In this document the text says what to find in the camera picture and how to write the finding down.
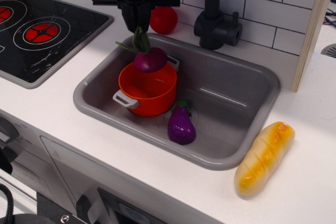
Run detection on purple toy beet green leaves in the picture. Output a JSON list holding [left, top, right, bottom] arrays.
[[115, 26, 168, 73]]

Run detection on grey plastic sink basin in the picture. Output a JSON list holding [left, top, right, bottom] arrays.
[[73, 34, 280, 170]]

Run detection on red toy tomato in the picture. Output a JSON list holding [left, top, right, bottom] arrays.
[[150, 6, 178, 35]]

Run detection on dark grey toy faucet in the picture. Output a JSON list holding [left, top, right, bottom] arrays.
[[194, 0, 242, 50]]

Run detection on black toy stove top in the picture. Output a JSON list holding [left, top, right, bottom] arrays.
[[1, 0, 113, 89]]

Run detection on purple toy eggplant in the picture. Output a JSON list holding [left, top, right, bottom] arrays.
[[167, 99, 196, 145]]

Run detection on light wooden side panel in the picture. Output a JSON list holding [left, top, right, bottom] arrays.
[[290, 0, 330, 92]]

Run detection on grey oven knob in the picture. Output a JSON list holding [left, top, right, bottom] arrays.
[[0, 118, 19, 144]]

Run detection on white toy oven front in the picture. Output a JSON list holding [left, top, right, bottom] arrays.
[[0, 108, 205, 224]]

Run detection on toy bread loaf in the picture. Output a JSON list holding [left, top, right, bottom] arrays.
[[234, 122, 295, 196]]

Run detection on grey round drain grate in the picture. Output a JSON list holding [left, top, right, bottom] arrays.
[[321, 44, 336, 58]]

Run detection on orange toy pot grey handles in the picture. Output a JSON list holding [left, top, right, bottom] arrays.
[[113, 56, 180, 116]]

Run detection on black metal base plate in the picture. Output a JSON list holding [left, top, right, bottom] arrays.
[[1, 194, 86, 223]]

